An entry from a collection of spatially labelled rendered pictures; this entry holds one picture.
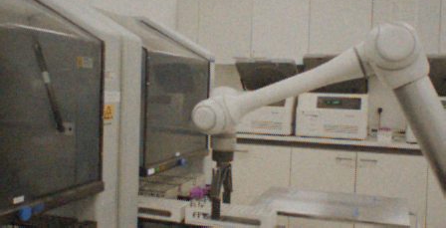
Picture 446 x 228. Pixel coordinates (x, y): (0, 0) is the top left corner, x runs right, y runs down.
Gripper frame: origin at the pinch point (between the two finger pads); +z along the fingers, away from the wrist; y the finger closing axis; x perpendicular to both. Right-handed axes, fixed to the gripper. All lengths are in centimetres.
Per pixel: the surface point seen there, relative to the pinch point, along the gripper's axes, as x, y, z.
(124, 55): 28, -19, -51
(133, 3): 138, 178, -106
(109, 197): 27.2, -26.6, -6.7
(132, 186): 27.2, -12.2, -7.4
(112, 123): 27.2, -25.3, -29.2
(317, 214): -29.0, 24.6, 4.5
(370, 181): -42, 229, 27
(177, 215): 13.9, -4.8, 2.6
